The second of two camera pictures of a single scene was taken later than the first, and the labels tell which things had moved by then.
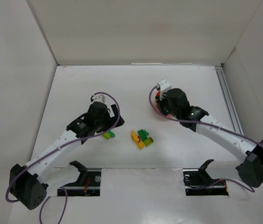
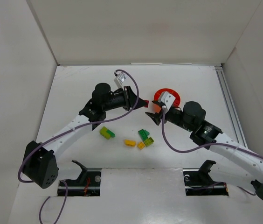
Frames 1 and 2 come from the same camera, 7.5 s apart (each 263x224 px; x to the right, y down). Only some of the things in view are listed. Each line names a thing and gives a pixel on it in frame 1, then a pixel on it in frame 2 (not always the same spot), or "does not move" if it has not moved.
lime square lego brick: x=148 y=142 does not move
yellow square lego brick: x=141 y=145 does not move
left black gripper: x=116 y=115 to x=127 y=98
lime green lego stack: x=107 y=135 does not move
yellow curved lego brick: x=134 y=136 to x=130 y=143
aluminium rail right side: x=231 y=107 does not move
